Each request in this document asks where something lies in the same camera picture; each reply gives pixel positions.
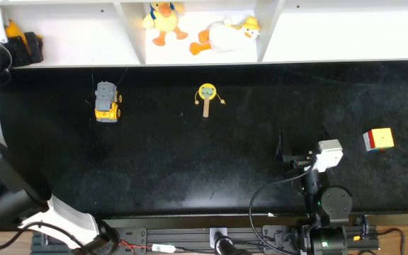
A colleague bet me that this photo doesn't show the grey and yellow toy truck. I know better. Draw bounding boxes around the grey and yellow toy truck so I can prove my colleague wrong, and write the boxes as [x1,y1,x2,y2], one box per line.
[94,81,123,124]

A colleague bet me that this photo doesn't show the many-coloured puzzle cube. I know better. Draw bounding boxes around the many-coloured puzzle cube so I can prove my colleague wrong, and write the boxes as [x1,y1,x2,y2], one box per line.
[362,127,395,153]

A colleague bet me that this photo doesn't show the orange dinosaur figure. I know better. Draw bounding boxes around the orange dinosaur figure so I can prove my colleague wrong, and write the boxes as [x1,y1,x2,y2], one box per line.
[4,19,44,55]

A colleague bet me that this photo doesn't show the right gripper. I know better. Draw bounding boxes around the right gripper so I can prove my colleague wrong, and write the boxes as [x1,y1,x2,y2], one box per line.
[276,123,332,169]

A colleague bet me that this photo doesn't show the yellow rattle drum toy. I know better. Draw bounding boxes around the yellow rattle drum toy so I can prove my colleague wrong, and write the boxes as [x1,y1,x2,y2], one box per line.
[194,83,227,119]

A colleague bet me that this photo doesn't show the yellow plush duck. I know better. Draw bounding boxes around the yellow plush duck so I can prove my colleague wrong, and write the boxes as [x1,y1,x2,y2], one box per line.
[142,1,189,47]

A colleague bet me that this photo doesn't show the mounting rail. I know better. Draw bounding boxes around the mounting rail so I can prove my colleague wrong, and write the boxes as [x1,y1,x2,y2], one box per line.
[30,225,380,255]

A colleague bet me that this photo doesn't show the white plush duck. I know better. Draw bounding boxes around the white plush duck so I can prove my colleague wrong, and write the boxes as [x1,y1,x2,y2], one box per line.
[189,16,261,56]

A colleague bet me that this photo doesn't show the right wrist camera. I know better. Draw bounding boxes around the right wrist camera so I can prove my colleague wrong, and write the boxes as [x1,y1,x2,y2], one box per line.
[312,138,344,174]

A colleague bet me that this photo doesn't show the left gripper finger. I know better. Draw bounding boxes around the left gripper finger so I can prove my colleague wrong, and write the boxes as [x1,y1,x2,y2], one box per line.
[8,35,32,68]
[24,31,45,65]

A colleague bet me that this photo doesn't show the white shelf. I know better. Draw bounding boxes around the white shelf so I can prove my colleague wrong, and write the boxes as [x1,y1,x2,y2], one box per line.
[0,0,408,69]

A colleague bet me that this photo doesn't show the black cable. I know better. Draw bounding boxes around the black cable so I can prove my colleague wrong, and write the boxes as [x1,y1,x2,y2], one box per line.
[0,221,96,255]
[248,159,319,255]

